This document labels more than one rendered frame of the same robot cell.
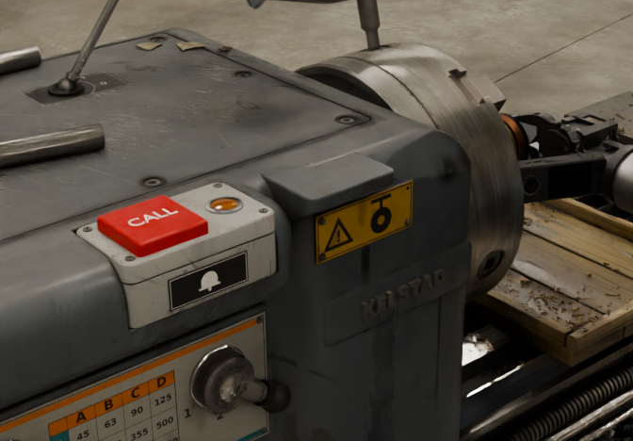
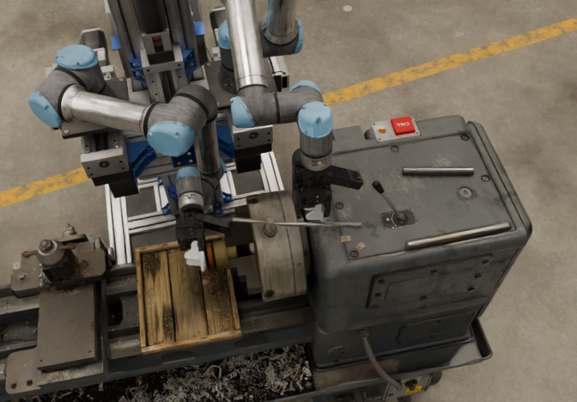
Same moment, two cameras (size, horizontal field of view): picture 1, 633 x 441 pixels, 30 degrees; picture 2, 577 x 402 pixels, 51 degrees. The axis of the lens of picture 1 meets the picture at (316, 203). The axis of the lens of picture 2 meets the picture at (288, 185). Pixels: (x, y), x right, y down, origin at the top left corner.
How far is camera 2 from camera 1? 2.28 m
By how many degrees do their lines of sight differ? 96
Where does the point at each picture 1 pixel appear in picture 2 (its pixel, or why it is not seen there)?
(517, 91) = not seen: outside the picture
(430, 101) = (273, 195)
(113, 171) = (403, 158)
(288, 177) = (360, 137)
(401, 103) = (285, 194)
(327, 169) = (348, 137)
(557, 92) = not seen: outside the picture
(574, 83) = not seen: outside the picture
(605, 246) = (155, 288)
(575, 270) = (182, 277)
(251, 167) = (367, 145)
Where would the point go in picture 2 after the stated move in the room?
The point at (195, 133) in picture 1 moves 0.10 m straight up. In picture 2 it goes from (373, 170) to (376, 148)
